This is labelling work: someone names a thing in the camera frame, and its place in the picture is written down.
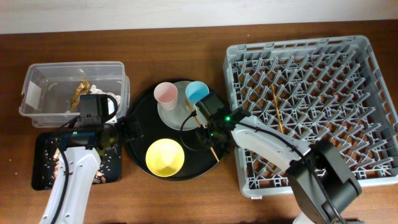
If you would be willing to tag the food scraps and rice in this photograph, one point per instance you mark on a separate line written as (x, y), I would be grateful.
(108, 169)

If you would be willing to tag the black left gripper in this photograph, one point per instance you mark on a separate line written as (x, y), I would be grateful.
(128, 134)

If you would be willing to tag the light grey plate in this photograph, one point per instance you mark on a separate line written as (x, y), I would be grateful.
(174, 118)

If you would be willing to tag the blue cup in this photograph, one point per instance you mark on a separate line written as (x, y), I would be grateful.
(196, 90)

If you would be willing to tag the grey dishwasher rack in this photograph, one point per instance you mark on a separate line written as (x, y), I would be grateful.
(328, 88)

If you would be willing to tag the pink cup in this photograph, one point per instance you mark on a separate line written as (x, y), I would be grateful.
(166, 94)

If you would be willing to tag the white napkin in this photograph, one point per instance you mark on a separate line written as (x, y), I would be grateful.
(95, 90)

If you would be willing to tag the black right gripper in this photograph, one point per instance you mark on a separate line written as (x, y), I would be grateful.
(205, 137)

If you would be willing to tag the gold foil wrapper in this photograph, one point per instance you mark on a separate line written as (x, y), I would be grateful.
(81, 89)

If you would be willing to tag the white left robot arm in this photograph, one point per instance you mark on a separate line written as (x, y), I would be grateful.
(83, 142)

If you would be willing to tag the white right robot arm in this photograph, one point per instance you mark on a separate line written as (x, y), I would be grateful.
(322, 183)

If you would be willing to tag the clear plastic bin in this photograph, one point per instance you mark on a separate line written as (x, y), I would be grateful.
(48, 88)

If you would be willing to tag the yellow bowl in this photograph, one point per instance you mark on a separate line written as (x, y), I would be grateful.
(165, 157)

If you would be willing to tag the black rectangular tray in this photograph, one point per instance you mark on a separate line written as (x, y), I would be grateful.
(38, 169)

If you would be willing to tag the round black tray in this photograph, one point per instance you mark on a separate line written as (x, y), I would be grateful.
(144, 108)

